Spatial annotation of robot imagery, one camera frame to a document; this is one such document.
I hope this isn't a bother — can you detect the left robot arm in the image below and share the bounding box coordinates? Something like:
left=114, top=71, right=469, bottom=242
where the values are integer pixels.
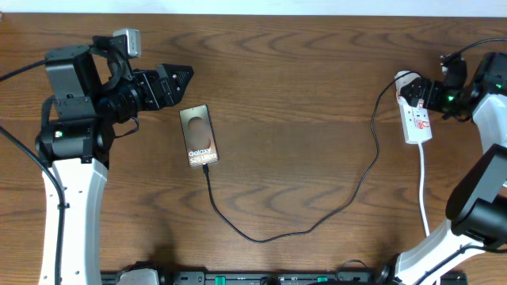
left=36, top=45, right=194, bottom=284

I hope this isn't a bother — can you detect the black left camera cable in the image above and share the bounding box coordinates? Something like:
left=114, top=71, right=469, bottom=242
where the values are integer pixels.
left=0, top=35, right=139, bottom=285

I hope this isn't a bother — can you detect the white power strip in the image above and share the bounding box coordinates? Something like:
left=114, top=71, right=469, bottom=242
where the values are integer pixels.
left=395, top=70, right=433, bottom=145

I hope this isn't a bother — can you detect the white power strip cord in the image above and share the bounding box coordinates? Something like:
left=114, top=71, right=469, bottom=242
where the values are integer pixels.
left=417, top=142, right=432, bottom=238

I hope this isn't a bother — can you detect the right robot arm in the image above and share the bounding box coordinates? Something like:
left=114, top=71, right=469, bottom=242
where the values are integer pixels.
left=385, top=52, right=506, bottom=284

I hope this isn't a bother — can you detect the black charger cable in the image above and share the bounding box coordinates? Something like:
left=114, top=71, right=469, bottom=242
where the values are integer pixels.
left=201, top=70, right=426, bottom=244

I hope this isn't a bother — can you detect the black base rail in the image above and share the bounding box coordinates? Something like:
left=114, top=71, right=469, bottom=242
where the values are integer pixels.
left=101, top=260, right=468, bottom=285

